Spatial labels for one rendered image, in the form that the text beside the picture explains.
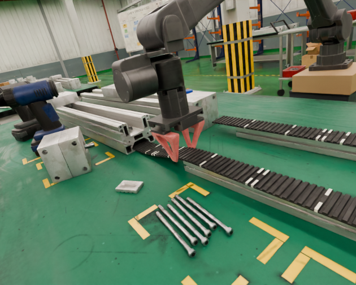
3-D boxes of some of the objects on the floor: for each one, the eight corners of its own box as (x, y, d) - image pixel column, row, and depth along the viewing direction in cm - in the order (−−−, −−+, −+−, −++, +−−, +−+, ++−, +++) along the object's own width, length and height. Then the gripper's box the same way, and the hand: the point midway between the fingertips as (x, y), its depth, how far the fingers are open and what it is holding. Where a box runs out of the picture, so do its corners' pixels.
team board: (130, 87, 676) (111, 13, 597) (141, 83, 713) (124, 13, 634) (172, 84, 594) (155, -2, 514) (182, 80, 630) (168, -1, 551)
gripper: (160, 94, 39) (177, 171, 45) (200, 80, 44) (210, 150, 51) (139, 93, 44) (156, 162, 50) (177, 80, 49) (189, 143, 56)
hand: (183, 152), depth 50 cm, fingers closed on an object, 5 cm apart
